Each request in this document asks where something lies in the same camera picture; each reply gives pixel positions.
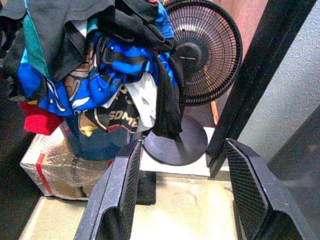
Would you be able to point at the black garment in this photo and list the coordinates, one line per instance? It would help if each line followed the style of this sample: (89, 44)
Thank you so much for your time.
(165, 100)
(55, 27)

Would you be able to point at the small black block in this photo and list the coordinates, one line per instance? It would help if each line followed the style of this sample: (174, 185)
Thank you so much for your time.
(146, 187)

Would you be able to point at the plastic wrapped cardboard box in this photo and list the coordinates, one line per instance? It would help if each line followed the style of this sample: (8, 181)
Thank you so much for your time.
(57, 170)

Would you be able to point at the black metal frame post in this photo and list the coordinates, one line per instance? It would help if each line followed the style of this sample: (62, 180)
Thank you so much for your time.
(262, 62)

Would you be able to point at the black jersey with teal panel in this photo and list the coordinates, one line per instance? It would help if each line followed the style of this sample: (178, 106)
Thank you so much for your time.
(33, 42)

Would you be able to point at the blue laundry bucket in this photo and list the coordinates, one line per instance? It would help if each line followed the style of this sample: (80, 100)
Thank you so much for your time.
(95, 147)

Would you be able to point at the white slab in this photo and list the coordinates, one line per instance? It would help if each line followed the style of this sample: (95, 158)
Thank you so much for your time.
(175, 170)

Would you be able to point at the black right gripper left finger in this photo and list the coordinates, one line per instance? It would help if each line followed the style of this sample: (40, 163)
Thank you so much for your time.
(112, 187)

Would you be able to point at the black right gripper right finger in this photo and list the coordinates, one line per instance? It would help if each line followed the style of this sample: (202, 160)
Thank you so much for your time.
(250, 190)

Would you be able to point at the red cloth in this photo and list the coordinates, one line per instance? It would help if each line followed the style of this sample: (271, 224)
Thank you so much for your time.
(40, 120)

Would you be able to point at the brown wooden panel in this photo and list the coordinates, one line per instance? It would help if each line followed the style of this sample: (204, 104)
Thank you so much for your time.
(245, 30)

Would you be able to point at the blue printed garment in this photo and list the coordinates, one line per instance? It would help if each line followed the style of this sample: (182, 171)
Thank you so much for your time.
(110, 75)

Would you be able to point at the black standing fan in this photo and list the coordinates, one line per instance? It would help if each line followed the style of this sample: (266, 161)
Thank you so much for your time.
(207, 50)

